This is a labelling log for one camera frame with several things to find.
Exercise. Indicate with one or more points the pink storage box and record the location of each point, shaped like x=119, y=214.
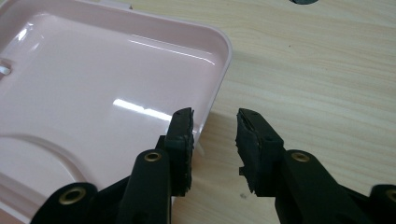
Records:
x=93, y=87

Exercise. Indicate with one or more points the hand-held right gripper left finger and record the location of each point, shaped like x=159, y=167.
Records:
x=179, y=149

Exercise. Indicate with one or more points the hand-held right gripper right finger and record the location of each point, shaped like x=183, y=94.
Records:
x=261, y=155

